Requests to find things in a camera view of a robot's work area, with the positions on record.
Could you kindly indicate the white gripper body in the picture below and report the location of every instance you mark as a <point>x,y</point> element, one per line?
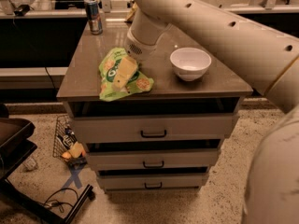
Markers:
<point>136,48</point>

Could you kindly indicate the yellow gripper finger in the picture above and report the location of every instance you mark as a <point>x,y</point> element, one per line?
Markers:
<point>126,69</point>

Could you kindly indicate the green rice chip bag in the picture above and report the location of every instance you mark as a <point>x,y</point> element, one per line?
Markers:
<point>108,68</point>

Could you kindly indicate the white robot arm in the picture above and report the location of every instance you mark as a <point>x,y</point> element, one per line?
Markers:
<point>266,59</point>

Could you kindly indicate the brown yellow chip bag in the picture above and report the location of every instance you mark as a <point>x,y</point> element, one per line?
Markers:
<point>130,16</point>

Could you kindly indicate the redbull can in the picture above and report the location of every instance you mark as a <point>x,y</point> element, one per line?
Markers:
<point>93,15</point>

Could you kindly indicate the white bowl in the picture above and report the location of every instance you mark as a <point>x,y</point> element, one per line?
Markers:
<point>190,64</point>

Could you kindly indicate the top drawer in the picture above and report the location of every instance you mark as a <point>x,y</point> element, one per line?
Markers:
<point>153,128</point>

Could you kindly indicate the drawer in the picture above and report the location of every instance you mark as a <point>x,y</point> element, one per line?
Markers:
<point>124,182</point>
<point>155,159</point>
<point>153,128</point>

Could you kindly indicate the grey drawer cabinet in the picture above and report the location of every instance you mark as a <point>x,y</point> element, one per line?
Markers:
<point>220,91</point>

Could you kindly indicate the middle drawer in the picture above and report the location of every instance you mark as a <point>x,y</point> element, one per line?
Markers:
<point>155,159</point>

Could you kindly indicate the bottom drawer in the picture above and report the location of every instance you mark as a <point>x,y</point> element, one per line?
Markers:
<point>124,182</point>

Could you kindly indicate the black device on counter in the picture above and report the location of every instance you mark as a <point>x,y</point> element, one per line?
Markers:
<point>21,10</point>

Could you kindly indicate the wire basket with snacks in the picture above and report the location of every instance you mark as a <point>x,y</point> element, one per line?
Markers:
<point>66,147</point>

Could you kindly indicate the black cart frame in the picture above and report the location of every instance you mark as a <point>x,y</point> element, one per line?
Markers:
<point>15,149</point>

